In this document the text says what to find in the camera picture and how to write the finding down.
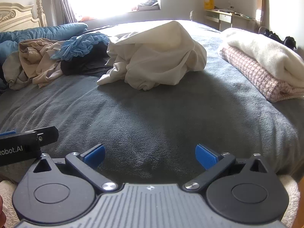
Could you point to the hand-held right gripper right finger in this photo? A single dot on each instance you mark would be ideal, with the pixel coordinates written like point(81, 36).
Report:
point(204, 156)

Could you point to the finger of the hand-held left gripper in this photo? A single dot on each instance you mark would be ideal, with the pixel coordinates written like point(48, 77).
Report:
point(47, 135)
point(7, 133)

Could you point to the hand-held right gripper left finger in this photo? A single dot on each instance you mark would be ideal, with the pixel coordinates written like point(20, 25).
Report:
point(96, 155)

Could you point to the grey beige garment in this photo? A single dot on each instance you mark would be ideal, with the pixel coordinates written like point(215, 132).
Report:
point(13, 72)

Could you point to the black garment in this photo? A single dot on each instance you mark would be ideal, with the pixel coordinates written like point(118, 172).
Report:
point(80, 65)

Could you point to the tan garment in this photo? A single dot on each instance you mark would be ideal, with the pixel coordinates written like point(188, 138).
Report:
point(38, 54)

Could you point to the green fluffy towel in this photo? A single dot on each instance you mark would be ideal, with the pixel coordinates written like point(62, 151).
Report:
point(291, 194)

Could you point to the light blue garment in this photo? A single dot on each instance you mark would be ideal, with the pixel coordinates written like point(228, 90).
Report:
point(80, 45)

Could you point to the folded pink houndstooth garment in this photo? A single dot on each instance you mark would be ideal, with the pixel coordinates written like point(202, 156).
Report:
point(256, 76)

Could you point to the dark blue quilt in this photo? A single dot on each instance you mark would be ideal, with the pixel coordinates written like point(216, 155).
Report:
point(35, 32)

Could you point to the cream carved headboard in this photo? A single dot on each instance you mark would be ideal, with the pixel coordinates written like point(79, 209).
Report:
point(16, 14)

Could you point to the folded white fluffy garment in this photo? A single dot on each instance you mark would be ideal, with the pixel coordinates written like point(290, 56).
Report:
point(263, 49)

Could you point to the orange bag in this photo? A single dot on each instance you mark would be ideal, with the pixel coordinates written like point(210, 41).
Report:
point(86, 17)

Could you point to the grey curtain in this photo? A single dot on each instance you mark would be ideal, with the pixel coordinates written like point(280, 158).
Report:
point(63, 0)

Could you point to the pale wooden desk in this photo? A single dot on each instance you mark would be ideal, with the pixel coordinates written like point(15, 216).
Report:
point(225, 16)

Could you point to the black bag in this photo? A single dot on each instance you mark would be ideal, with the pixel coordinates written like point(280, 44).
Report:
point(288, 41)

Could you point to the yellow bag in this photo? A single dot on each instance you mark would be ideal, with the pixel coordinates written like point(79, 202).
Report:
point(208, 2)

